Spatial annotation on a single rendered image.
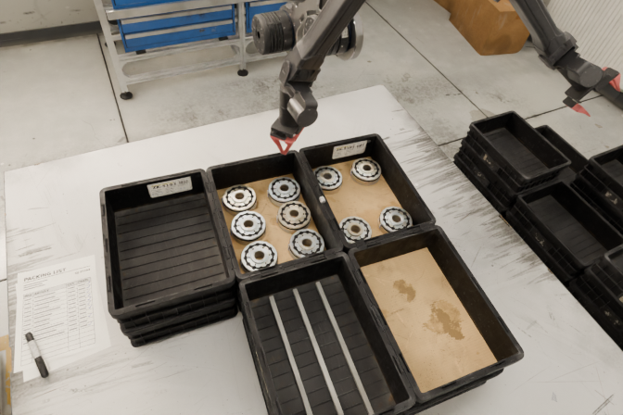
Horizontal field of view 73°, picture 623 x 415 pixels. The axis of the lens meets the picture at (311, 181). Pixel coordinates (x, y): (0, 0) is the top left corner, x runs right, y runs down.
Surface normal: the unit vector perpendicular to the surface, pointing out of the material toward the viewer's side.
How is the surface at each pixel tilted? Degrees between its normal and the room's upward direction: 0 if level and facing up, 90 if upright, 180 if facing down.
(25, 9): 90
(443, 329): 0
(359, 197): 0
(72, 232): 0
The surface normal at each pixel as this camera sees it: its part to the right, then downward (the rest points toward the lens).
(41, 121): 0.09, -0.65
